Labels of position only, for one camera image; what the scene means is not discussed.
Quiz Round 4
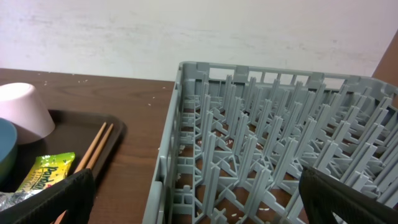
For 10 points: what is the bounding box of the green snack wrapper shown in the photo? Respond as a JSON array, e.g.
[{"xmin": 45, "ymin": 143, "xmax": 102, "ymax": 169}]
[{"xmin": 16, "ymin": 152, "xmax": 75, "ymax": 192}]

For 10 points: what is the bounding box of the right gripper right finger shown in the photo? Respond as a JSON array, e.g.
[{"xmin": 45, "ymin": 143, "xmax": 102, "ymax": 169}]
[{"xmin": 298, "ymin": 167, "xmax": 397, "ymax": 224}]

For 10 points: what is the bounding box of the wooden chopstick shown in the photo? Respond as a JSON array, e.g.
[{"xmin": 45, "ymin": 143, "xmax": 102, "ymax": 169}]
[
  {"xmin": 51, "ymin": 121, "xmax": 108, "ymax": 224},
  {"xmin": 84, "ymin": 124, "xmax": 114, "ymax": 169}
]

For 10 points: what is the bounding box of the grey dishwasher rack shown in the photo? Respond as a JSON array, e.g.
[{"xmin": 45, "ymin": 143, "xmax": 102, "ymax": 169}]
[{"xmin": 142, "ymin": 62, "xmax": 397, "ymax": 223}]

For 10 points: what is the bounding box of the dark blue plate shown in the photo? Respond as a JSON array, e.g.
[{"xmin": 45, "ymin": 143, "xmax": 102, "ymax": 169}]
[{"xmin": 1, "ymin": 118, "xmax": 17, "ymax": 184}]

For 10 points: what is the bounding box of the right wooden chopstick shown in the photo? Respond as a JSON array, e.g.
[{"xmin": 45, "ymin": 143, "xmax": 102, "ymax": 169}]
[{"xmin": 84, "ymin": 124, "xmax": 114, "ymax": 169}]

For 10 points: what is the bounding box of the brown serving tray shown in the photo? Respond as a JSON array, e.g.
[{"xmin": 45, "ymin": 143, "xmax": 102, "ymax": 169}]
[{"xmin": 1, "ymin": 110, "xmax": 127, "ymax": 192}]

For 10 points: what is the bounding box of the left wooden chopstick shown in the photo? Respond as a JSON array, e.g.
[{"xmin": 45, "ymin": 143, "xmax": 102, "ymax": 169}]
[{"xmin": 51, "ymin": 121, "xmax": 108, "ymax": 224}]

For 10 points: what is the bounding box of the pink cup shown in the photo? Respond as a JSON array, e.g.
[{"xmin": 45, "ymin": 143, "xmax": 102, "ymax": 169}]
[{"xmin": 1, "ymin": 83, "xmax": 55, "ymax": 144}]

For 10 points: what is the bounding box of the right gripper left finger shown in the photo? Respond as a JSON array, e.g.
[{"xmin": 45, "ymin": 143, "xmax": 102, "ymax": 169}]
[{"xmin": 1, "ymin": 169, "xmax": 95, "ymax": 224}]

